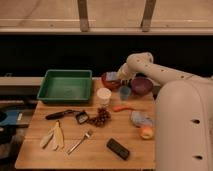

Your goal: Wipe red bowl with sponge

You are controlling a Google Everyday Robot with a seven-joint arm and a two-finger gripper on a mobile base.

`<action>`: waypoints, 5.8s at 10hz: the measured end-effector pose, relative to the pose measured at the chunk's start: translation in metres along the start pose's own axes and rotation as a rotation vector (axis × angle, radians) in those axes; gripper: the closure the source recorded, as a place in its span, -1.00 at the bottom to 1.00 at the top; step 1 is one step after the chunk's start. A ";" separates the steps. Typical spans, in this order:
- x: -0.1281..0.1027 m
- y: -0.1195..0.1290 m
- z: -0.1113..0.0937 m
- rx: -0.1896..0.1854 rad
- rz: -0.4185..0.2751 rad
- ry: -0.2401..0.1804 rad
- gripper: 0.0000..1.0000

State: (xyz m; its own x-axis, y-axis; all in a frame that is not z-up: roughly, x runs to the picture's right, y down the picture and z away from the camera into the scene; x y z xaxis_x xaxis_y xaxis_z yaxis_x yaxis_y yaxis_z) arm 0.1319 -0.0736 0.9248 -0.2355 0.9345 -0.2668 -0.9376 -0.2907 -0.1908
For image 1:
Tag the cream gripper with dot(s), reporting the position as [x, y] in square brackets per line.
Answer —
[124, 72]

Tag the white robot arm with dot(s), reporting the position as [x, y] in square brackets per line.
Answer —
[184, 114]

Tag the red bowl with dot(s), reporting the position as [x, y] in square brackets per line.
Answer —
[112, 85]

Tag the purple bowl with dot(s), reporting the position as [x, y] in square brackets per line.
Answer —
[141, 86]

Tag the small blue cup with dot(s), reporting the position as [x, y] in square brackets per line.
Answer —
[124, 92]

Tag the white paper cup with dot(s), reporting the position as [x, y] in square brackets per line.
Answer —
[104, 95]

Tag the orange carrot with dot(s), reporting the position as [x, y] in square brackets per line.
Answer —
[119, 108]

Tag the bunch of dark grapes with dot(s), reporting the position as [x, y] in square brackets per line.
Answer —
[101, 119]

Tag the blue grey cloth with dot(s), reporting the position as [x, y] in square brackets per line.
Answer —
[138, 119]

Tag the green plastic tray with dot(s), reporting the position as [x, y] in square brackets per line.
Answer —
[66, 86]

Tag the small black box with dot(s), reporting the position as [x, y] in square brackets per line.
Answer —
[82, 117]

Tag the orange apple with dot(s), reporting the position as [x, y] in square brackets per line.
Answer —
[146, 132]

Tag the black remote control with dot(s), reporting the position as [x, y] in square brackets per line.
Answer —
[118, 149]

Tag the silver fork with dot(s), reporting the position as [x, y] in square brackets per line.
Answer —
[86, 136]

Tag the blue object at left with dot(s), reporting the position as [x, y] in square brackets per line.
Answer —
[10, 117]

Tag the black handled peeler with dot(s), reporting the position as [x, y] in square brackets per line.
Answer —
[61, 114]

